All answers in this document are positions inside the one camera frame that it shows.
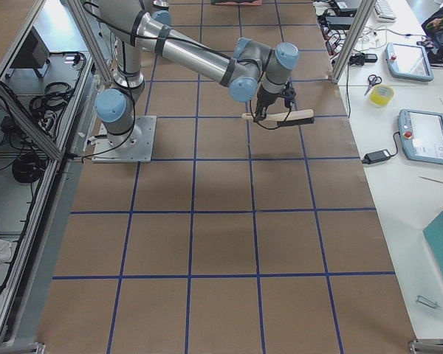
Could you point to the yellow tape roll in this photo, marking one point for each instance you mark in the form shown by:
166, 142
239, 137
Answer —
381, 95

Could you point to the beige hand brush black bristles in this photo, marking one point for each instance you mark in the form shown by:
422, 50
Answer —
287, 119

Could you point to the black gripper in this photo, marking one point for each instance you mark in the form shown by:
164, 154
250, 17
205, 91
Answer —
263, 99

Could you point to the lower teach pendant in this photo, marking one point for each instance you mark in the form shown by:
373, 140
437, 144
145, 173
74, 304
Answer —
421, 135

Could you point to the black power brick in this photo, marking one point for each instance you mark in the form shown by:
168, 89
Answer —
377, 156

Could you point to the aluminium frame post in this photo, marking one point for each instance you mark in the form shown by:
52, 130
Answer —
360, 19

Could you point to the upper teach pendant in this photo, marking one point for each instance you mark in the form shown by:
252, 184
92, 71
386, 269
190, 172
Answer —
408, 62

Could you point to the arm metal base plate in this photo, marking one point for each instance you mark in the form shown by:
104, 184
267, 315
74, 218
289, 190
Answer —
129, 148

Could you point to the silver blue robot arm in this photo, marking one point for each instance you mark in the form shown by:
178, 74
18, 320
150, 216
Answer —
256, 73

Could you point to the black handled scissors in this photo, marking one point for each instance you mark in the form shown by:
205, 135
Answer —
373, 80

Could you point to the teach pendant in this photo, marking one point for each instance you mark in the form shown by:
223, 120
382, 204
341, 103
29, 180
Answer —
421, 135
408, 62

